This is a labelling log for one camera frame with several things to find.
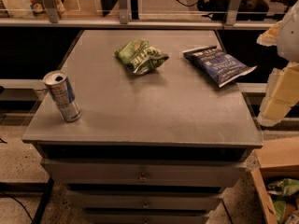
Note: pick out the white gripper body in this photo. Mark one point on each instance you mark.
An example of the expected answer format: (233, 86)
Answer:
(290, 36)

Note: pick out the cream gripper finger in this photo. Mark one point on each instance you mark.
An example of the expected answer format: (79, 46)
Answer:
(281, 95)
(270, 36)

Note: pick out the green jalapeno chip bag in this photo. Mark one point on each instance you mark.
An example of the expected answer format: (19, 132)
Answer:
(140, 57)

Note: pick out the blue vinegar chip bag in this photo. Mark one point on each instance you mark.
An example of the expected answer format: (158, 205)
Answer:
(219, 65)

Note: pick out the green chip bag in box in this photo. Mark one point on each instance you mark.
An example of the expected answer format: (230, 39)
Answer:
(284, 187)

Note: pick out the silver blue redbull can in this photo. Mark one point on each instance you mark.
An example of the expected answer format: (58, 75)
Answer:
(62, 93)

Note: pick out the printed bag on shelf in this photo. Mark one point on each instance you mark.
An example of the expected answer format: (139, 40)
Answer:
(22, 9)

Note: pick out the cardboard box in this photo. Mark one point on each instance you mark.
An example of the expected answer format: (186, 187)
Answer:
(278, 159)

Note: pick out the grey drawer cabinet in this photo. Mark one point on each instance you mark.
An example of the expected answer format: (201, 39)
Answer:
(160, 148)

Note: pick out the metal railing with posts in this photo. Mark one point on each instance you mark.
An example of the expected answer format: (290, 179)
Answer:
(121, 15)

